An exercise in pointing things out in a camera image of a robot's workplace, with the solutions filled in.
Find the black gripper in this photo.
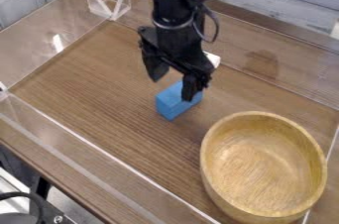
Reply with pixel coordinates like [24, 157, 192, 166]
[137, 20, 214, 102]

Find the blue rectangular block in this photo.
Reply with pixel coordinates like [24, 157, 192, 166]
[154, 81, 202, 121]

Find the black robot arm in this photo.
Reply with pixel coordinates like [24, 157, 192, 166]
[137, 0, 218, 101]

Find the brown wooden bowl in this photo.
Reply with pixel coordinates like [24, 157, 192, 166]
[200, 111, 327, 224]

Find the green Expo marker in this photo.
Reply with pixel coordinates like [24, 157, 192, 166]
[205, 53, 221, 67]

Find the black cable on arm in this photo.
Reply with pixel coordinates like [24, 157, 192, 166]
[190, 4, 221, 44]

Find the clear acrylic corner bracket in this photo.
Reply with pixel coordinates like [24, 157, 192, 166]
[85, 0, 130, 22]

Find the black cable lower left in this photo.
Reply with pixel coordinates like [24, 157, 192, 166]
[0, 191, 50, 224]

